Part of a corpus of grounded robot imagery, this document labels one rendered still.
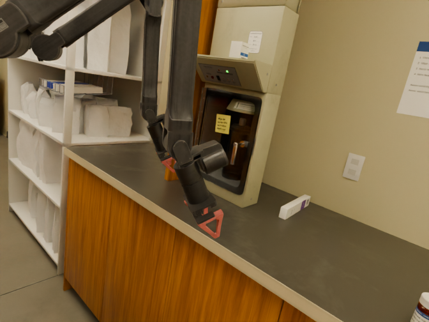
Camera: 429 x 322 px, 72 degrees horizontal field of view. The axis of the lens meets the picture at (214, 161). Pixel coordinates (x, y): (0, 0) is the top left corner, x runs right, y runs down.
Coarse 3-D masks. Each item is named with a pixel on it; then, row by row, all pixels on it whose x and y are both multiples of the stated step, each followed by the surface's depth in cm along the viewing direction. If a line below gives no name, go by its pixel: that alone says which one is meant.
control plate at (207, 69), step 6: (204, 66) 117; (210, 66) 115; (216, 66) 113; (222, 66) 110; (204, 72) 120; (210, 72) 118; (216, 72) 115; (222, 72) 113; (228, 72) 111; (234, 72) 109; (210, 78) 121; (216, 78) 118; (222, 78) 116; (228, 78) 114; (234, 78) 111; (234, 84) 114; (240, 84) 112
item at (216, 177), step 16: (208, 96) 127; (224, 96) 121; (240, 96) 116; (256, 96) 111; (208, 112) 128; (224, 112) 122; (240, 112) 116; (256, 112) 112; (208, 128) 128; (240, 128) 117; (256, 128) 113; (224, 144) 123; (240, 160) 118; (208, 176) 131; (224, 176) 125; (240, 176) 119; (240, 192) 120
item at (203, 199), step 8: (192, 184) 70; (200, 184) 71; (184, 192) 73; (192, 192) 71; (200, 192) 72; (208, 192) 74; (192, 200) 72; (200, 200) 72; (208, 200) 72; (192, 208) 71; (200, 208) 70
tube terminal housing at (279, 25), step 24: (216, 24) 122; (240, 24) 115; (264, 24) 108; (288, 24) 107; (216, 48) 123; (264, 48) 108; (288, 48) 111; (264, 96) 110; (264, 120) 114; (264, 144) 119; (264, 168) 125; (216, 192) 130
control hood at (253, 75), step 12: (204, 60) 114; (216, 60) 110; (228, 60) 106; (240, 60) 102; (252, 60) 99; (240, 72) 107; (252, 72) 103; (264, 72) 104; (228, 84) 117; (252, 84) 108; (264, 84) 107
